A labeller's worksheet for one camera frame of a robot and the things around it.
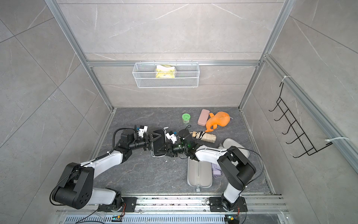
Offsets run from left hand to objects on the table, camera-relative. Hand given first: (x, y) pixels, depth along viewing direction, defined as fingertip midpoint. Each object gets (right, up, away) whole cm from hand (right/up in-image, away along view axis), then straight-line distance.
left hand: (161, 137), depth 82 cm
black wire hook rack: (+68, +3, -19) cm, 70 cm away
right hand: (0, -8, -4) cm, 9 cm away
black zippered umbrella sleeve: (-1, -3, -3) cm, 4 cm away
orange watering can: (+43, +11, +22) cm, 49 cm away
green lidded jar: (+16, +12, +26) cm, 32 cm away
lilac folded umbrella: (+34, -21, +2) cm, 40 cm away
